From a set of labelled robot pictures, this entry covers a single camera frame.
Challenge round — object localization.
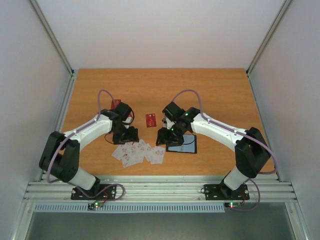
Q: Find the left frame post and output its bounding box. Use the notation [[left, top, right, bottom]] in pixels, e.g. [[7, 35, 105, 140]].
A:
[[28, 0, 76, 77]]

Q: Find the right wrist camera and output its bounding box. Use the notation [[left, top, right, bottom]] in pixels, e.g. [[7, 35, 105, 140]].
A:
[[162, 117, 175, 130]]

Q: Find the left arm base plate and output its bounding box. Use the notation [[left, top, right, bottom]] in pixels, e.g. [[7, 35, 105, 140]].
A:
[[70, 184, 117, 201]]

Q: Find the black leather card holder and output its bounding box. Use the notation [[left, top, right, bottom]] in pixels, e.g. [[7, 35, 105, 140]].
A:
[[166, 134, 198, 154]]

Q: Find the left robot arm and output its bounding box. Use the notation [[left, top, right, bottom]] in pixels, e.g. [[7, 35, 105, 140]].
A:
[[39, 102, 139, 199]]

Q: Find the grey slotted cable duct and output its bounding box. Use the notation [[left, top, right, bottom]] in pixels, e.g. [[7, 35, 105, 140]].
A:
[[33, 203, 225, 214]]

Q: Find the red card centre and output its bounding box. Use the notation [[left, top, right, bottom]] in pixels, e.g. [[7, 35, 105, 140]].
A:
[[145, 113, 157, 128]]

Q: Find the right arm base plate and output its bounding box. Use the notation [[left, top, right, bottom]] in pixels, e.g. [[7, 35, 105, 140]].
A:
[[201, 184, 250, 201]]

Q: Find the left controller board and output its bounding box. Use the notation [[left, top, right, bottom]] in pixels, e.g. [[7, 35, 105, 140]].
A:
[[87, 202, 104, 211]]

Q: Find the right frame post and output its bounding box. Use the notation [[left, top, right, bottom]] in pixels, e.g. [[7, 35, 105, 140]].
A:
[[246, 0, 295, 76]]

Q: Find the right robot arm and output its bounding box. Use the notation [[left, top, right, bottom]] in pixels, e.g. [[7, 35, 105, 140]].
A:
[[156, 102, 271, 200]]

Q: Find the red card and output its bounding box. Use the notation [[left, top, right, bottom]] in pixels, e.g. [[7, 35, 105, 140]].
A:
[[145, 113, 157, 128], [110, 99, 121, 109]]

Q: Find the aluminium table edge rail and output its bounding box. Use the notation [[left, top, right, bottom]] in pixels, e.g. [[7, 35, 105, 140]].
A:
[[23, 174, 297, 203]]

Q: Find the right controller board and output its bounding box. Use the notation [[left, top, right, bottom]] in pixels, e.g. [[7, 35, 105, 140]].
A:
[[224, 201, 245, 209]]

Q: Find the controller board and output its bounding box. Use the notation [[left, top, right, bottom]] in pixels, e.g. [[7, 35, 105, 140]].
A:
[[87, 202, 104, 211], [224, 201, 245, 209]]

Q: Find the white floral card pile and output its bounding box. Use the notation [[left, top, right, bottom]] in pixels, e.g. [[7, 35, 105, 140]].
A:
[[111, 139, 166, 168]]

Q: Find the frame post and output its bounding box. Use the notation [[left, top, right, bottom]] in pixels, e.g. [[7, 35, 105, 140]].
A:
[[246, 0, 295, 76], [28, 0, 76, 77]]

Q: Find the red card far left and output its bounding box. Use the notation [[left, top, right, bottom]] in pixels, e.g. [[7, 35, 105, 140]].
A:
[[110, 99, 121, 109]]

